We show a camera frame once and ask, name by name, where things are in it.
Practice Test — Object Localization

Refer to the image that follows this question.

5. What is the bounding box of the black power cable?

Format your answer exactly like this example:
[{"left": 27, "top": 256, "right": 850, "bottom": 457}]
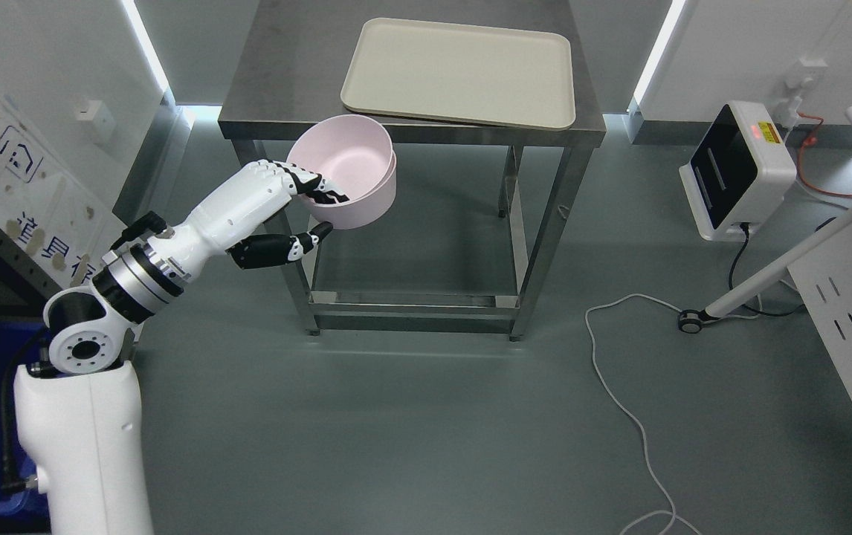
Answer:
[{"left": 728, "top": 217, "right": 839, "bottom": 319}]

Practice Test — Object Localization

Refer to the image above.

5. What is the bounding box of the white black box device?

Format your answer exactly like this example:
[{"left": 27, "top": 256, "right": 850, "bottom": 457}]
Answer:
[{"left": 679, "top": 100, "right": 797, "bottom": 241}]

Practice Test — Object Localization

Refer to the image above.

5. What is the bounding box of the beige plastic tray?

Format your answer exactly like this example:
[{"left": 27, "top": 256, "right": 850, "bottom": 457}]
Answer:
[{"left": 341, "top": 18, "right": 576, "bottom": 131}]

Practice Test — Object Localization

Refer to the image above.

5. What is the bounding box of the white wall switch box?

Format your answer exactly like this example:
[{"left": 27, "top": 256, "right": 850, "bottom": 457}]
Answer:
[{"left": 74, "top": 100, "right": 117, "bottom": 146}]

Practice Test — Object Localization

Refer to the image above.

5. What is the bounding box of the pink bowl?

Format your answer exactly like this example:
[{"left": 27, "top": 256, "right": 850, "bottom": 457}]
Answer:
[
  {"left": 303, "top": 152, "right": 398, "bottom": 230},
  {"left": 285, "top": 114, "right": 393, "bottom": 204}
]

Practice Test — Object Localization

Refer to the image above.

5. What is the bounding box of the stainless steel table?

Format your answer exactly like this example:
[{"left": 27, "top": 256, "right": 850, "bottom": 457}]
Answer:
[{"left": 218, "top": 1, "right": 606, "bottom": 342}]

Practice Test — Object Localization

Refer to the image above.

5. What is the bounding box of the white wall socket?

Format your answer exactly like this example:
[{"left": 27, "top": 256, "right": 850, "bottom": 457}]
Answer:
[{"left": 772, "top": 57, "right": 828, "bottom": 131}]

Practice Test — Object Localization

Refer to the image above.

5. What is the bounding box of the white floor cable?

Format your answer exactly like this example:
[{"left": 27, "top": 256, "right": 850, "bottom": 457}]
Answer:
[{"left": 584, "top": 293, "right": 761, "bottom": 535}]

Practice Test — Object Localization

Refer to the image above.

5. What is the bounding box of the white sign board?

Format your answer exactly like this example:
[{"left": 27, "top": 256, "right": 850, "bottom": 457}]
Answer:
[{"left": 0, "top": 91, "right": 123, "bottom": 288}]

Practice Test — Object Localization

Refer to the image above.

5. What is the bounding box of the white wheeled stand leg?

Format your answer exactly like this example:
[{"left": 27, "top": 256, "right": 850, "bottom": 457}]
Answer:
[{"left": 677, "top": 207, "right": 852, "bottom": 333}]

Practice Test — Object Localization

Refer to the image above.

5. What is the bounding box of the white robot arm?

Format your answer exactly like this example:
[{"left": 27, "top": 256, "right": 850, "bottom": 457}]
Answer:
[{"left": 8, "top": 211, "right": 169, "bottom": 534}]

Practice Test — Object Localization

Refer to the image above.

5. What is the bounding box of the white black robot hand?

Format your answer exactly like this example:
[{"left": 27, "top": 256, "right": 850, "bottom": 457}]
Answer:
[{"left": 151, "top": 160, "right": 350, "bottom": 280}]

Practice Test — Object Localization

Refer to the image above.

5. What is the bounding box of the orange cable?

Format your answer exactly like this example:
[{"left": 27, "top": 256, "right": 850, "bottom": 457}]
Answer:
[{"left": 796, "top": 111, "right": 852, "bottom": 201}]

